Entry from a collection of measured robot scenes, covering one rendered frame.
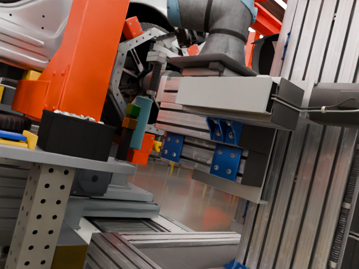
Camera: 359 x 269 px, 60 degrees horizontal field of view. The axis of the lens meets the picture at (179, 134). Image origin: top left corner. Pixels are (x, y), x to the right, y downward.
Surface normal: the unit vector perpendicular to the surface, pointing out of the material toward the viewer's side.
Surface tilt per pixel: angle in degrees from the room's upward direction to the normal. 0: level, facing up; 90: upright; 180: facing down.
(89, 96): 90
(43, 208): 90
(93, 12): 90
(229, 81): 90
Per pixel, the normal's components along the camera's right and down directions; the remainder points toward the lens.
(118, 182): 0.64, 0.14
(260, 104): -0.74, -0.20
